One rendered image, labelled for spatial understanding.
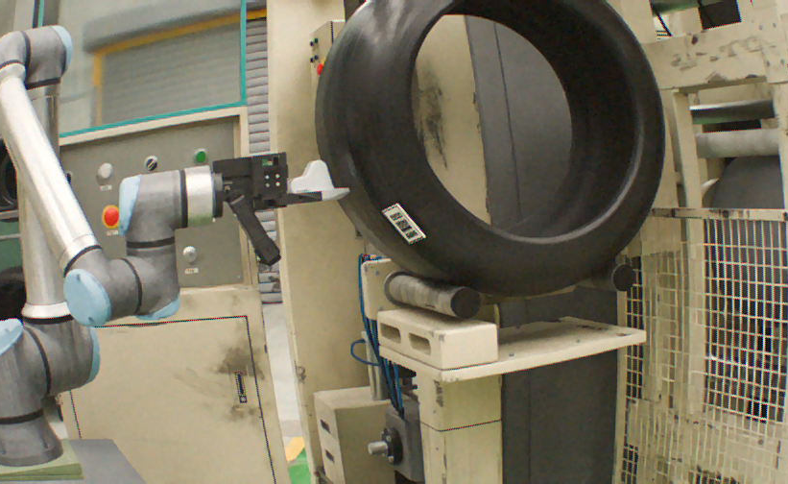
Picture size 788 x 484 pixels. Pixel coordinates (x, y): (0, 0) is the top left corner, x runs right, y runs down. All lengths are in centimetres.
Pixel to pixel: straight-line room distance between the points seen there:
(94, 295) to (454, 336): 56
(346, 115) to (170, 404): 89
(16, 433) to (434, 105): 106
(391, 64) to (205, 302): 83
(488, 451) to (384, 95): 79
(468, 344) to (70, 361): 76
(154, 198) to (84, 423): 82
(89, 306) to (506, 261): 64
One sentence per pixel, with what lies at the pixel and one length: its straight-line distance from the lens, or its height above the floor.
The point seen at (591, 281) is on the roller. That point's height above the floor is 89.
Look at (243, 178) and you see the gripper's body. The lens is 165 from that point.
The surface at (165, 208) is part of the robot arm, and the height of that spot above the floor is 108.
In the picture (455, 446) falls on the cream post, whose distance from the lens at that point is 206.
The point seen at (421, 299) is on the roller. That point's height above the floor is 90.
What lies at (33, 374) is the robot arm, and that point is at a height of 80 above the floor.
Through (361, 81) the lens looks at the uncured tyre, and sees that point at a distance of 161.
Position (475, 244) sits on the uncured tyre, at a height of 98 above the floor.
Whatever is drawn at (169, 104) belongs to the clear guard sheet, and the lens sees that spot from 228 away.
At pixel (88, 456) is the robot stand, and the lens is 203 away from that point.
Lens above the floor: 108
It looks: 3 degrees down
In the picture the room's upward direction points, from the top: 5 degrees counter-clockwise
